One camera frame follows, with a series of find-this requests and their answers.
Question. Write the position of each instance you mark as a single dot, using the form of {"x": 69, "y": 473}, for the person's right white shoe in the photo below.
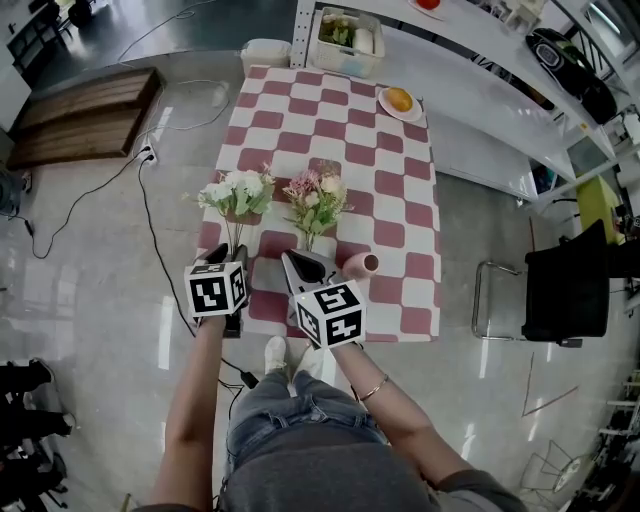
{"x": 307, "y": 362}

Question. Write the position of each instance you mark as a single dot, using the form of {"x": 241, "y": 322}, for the white plate under orange fruit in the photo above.
{"x": 400, "y": 116}

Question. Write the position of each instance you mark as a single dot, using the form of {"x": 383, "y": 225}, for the white storage basket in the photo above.
{"x": 340, "y": 57}

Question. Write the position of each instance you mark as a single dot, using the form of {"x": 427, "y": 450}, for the white plastic bin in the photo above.
{"x": 266, "y": 51}

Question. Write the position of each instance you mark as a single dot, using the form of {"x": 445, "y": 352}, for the pink vase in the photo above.
{"x": 360, "y": 266}

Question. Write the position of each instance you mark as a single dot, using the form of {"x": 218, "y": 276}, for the black cantilever office chair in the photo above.
{"x": 565, "y": 290}

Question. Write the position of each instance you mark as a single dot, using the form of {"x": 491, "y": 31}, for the pink flower bouquet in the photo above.
{"x": 315, "y": 200}

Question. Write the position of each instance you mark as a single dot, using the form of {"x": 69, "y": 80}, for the white metal shelf rack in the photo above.
{"x": 480, "y": 75}

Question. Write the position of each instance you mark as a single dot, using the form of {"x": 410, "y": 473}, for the brown wooden pallet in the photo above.
{"x": 80, "y": 120}

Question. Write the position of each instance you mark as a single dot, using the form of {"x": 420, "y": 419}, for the white plate under red fruit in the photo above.
{"x": 425, "y": 13}

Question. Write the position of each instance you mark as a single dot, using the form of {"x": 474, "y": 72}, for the person's grey shirt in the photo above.
{"x": 325, "y": 480}

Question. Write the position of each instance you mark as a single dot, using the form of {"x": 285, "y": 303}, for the red white checkered tablecloth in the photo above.
{"x": 350, "y": 165}

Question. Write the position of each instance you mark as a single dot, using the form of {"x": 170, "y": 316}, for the orange fruit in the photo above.
{"x": 399, "y": 99}

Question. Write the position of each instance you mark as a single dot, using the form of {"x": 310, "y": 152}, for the person's white shoe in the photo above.
{"x": 275, "y": 352}
{"x": 307, "y": 362}

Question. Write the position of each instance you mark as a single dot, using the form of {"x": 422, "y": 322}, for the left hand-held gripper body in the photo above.
{"x": 215, "y": 290}

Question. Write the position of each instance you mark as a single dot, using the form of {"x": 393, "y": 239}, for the person's blue jeans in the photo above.
{"x": 295, "y": 420}

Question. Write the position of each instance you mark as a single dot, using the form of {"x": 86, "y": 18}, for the black equipment stand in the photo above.
{"x": 25, "y": 425}

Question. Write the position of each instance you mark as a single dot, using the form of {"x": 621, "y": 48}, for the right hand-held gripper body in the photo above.
{"x": 330, "y": 315}

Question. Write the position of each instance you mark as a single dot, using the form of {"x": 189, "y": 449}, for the white power strip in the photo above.
{"x": 147, "y": 154}

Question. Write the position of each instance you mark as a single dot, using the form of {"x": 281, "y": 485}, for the person's left white shoe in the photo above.
{"x": 275, "y": 352}

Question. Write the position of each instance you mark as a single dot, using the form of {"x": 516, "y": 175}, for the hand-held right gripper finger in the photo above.
{"x": 295, "y": 282}
{"x": 317, "y": 269}

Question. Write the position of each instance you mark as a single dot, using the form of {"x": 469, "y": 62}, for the green cloth table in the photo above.
{"x": 597, "y": 205}

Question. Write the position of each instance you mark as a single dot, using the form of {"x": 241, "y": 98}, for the person's right forearm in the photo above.
{"x": 400, "y": 425}

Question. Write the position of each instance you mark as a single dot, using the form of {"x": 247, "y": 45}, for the black rounded appliance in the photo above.
{"x": 575, "y": 70}

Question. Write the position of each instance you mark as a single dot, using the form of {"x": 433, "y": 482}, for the person's left forearm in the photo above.
{"x": 192, "y": 415}

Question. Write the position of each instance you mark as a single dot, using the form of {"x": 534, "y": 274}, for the white flower bouquet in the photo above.
{"x": 235, "y": 192}

